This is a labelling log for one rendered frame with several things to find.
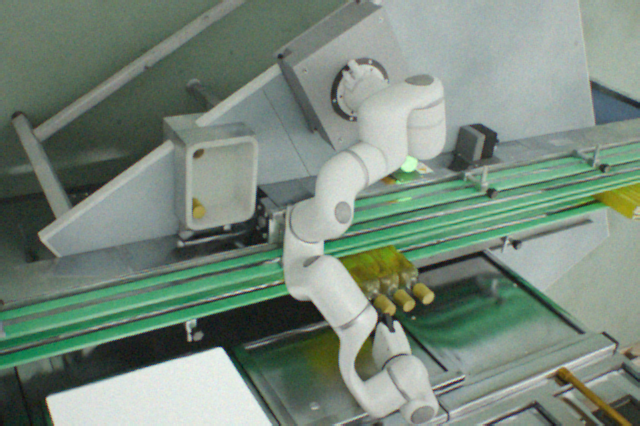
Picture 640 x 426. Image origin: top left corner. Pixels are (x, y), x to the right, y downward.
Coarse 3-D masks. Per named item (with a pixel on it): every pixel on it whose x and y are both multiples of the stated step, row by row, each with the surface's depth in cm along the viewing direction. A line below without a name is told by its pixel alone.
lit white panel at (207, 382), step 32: (96, 384) 151; (128, 384) 152; (160, 384) 153; (192, 384) 154; (224, 384) 155; (64, 416) 143; (96, 416) 144; (128, 416) 145; (160, 416) 145; (192, 416) 146; (224, 416) 147; (256, 416) 148
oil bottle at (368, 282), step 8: (344, 256) 178; (352, 256) 178; (344, 264) 174; (352, 264) 175; (360, 264) 175; (352, 272) 172; (360, 272) 172; (368, 272) 172; (360, 280) 169; (368, 280) 169; (376, 280) 170; (360, 288) 169; (368, 288) 168; (376, 288) 169; (368, 296) 169
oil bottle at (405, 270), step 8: (376, 248) 182; (384, 248) 182; (392, 248) 182; (384, 256) 179; (392, 256) 179; (400, 256) 179; (392, 264) 176; (400, 264) 176; (408, 264) 176; (400, 272) 174; (408, 272) 174; (416, 272) 175; (400, 280) 174; (408, 280) 174; (400, 288) 175; (408, 288) 175
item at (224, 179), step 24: (216, 144) 156; (240, 144) 167; (192, 168) 164; (216, 168) 168; (240, 168) 170; (192, 192) 168; (216, 192) 171; (240, 192) 172; (192, 216) 167; (216, 216) 169; (240, 216) 170
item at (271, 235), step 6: (264, 198) 173; (258, 204) 173; (264, 204) 170; (270, 204) 171; (258, 210) 174; (264, 210) 170; (258, 216) 174; (264, 216) 171; (258, 222) 175; (264, 222) 171; (270, 222) 169; (276, 222) 170; (258, 228) 175; (264, 228) 172; (270, 228) 170; (276, 228) 171; (264, 234) 172; (270, 234) 171; (276, 234) 172; (270, 240) 172; (276, 240) 173
